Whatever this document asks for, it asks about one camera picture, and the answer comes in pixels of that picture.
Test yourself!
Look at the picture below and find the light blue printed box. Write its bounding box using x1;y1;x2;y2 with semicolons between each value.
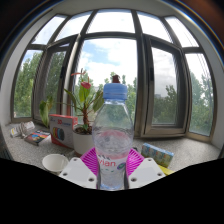
140;142;175;168

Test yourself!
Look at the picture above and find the potted plant in white pot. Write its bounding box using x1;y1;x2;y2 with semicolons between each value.
39;68;121;156

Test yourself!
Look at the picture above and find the red and white box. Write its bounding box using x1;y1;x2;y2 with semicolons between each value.
48;113;79;149

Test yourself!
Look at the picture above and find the brown-framed bay window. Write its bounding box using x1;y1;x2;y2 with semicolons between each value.
9;9;221;144

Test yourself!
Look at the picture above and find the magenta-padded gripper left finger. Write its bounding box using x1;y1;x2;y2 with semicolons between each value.
58;147;101;190

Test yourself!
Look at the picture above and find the clear plastic water bottle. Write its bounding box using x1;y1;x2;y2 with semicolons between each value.
91;83;135;191

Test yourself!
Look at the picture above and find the white paper cup black print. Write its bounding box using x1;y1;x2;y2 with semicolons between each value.
41;153;70;176

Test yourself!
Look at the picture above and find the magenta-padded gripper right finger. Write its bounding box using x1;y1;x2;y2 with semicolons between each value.
124;148;167;190

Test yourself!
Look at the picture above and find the small colourful book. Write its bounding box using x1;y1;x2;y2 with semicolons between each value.
23;130;51;146

